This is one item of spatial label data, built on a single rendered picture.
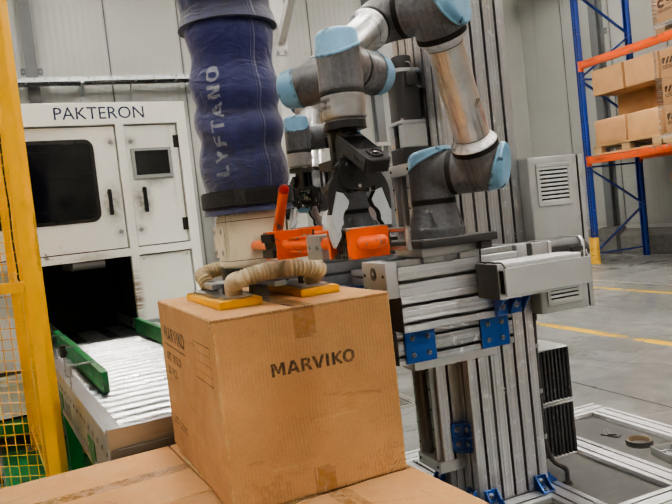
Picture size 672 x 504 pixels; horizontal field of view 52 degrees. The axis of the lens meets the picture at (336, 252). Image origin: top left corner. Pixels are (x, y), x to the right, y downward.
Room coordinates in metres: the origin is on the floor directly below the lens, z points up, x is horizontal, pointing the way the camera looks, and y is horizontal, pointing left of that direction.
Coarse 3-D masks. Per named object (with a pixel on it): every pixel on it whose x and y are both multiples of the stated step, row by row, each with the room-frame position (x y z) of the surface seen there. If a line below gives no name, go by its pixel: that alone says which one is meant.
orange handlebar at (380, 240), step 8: (320, 232) 1.80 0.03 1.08; (288, 240) 1.38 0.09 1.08; (296, 240) 1.34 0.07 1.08; (304, 240) 1.30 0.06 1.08; (360, 240) 1.09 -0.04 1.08; (368, 240) 1.08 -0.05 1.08; (376, 240) 1.08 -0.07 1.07; (384, 240) 1.09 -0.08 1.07; (256, 248) 1.57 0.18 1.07; (264, 248) 1.52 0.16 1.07; (288, 248) 1.38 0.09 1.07; (296, 248) 1.34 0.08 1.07; (304, 248) 1.30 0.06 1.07; (360, 248) 1.09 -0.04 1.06; (368, 248) 1.09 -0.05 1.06
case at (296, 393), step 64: (192, 320) 1.48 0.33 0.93; (256, 320) 1.37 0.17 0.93; (320, 320) 1.42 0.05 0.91; (384, 320) 1.49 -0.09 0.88; (192, 384) 1.56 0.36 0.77; (256, 384) 1.36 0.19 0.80; (320, 384) 1.42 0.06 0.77; (384, 384) 1.48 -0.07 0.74; (192, 448) 1.65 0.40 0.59; (256, 448) 1.35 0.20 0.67; (320, 448) 1.41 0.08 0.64; (384, 448) 1.47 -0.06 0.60
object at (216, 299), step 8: (216, 280) 1.72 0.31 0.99; (192, 296) 1.72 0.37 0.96; (200, 296) 1.66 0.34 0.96; (208, 296) 1.62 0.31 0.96; (216, 296) 1.56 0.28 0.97; (224, 296) 1.54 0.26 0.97; (232, 296) 1.52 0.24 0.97; (240, 296) 1.52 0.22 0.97; (248, 296) 1.53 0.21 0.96; (256, 296) 1.51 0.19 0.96; (200, 304) 1.65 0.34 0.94; (208, 304) 1.56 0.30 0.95; (216, 304) 1.49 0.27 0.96; (224, 304) 1.48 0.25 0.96; (232, 304) 1.48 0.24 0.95; (240, 304) 1.49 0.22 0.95; (248, 304) 1.50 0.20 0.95; (256, 304) 1.51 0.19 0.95
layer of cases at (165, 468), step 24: (144, 456) 1.78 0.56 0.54; (168, 456) 1.76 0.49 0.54; (48, 480) 1.68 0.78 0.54; (72, 480) 1.66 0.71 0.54; (96, 480) 1.64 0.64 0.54; (120, 480) 1.62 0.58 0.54; (144, 480) 1.60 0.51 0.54; (168, 480) 1.59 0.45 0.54; (192, 480) 1.57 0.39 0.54; (384, 480) 1.44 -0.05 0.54; (408, 480) 1.43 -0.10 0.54; (432, 480) 1.41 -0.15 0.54
